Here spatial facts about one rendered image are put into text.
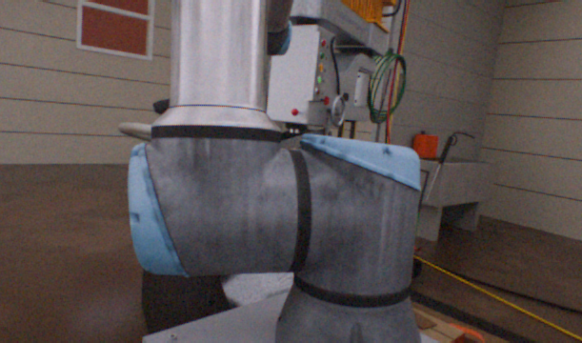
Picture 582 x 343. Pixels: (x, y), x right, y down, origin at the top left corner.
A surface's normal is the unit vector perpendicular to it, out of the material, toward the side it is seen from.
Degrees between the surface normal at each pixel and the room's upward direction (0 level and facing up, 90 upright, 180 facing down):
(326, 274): 91
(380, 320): 68
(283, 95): 90
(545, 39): 90
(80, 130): 90
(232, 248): 107
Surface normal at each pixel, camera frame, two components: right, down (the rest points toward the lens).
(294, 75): -0.50, 0.07
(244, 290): -0.15, -0.39
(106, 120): 0.64, 0.18
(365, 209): 0.13, 0.03
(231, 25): 0.36, 0.03
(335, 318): -0.34, -0.25
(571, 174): -0.76, 0.02
